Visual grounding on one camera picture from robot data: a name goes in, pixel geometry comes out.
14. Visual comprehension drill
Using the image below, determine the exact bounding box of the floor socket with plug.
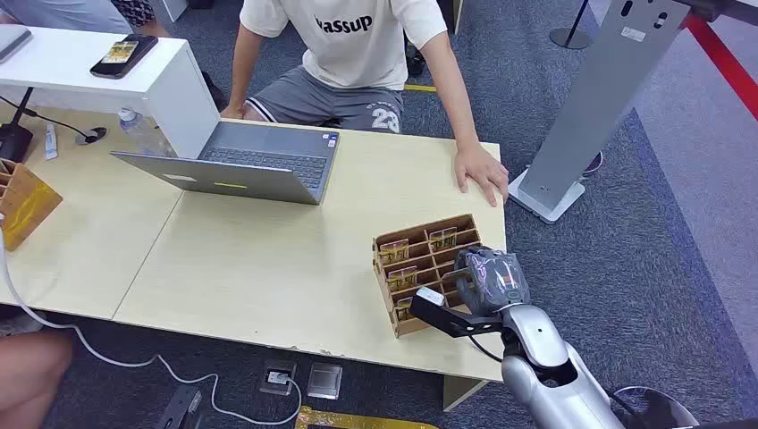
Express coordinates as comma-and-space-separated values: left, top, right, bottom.
259, 359, 298, 397

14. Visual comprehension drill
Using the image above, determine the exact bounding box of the black cable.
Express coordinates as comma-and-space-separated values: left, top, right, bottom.
0, 94, 96, 143

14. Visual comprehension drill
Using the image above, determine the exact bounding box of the white cable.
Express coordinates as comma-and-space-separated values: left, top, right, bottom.
0, 224, 303, 427

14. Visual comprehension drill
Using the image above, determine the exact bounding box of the wooden card holder box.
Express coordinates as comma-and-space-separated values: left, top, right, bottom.
372, 214, 484, 340

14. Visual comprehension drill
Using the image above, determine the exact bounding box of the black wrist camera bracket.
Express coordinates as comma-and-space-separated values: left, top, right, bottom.
408, 287, 504, 340

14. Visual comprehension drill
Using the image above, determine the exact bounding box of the black stanchion post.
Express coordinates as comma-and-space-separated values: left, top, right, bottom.
549, 0, 594, 51

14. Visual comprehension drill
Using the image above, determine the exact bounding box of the clear plastic water bottle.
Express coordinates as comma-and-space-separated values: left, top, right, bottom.
116, 106, 167, 157

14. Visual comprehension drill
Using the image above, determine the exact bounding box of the black smartphone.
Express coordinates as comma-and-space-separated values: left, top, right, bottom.
88, 33, 160, 80

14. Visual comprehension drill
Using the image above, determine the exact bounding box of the black microphone stand base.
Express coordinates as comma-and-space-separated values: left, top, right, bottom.
0, 87, 35, 164

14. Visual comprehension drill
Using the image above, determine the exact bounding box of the grey closed laptop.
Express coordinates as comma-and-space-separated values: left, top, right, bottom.
0, 23, 34, 65

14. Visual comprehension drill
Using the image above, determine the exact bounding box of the grey kiosk stand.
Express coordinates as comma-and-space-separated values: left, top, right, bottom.
508, 0, 693, 225

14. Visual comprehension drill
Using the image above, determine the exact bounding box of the wooden holder with yellow film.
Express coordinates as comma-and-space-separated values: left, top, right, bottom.
0, 157, 64, 253

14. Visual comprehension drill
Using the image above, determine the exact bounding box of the grey desk cable grommet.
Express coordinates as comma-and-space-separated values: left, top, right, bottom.
74, 126, 109, 147

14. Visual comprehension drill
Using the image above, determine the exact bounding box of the person's leg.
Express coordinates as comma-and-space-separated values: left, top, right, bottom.
0, 331, 74, 429

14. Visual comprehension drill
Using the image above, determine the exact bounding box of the yellow floor tape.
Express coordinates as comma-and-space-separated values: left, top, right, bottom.
294, 405, 440, 429

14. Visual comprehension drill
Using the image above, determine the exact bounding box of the red barrier belt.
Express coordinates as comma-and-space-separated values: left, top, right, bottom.
682, 13, 758, 122

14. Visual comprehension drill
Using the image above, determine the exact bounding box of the metal floor socket cover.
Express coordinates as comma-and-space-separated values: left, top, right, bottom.
306, 362, 344, 400

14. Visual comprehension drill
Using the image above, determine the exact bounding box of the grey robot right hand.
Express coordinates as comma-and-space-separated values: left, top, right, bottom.
454, 246, 532, 318

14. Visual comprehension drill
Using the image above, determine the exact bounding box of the person in grey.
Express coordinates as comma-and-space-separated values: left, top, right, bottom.
0, 0, 134, 36

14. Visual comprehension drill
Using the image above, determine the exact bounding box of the white desk riser shelf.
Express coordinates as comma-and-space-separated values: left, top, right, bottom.
0, 26, 222, 160

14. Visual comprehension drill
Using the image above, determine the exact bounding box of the person's left hand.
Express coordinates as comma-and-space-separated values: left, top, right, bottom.
453, 140, 510, 207

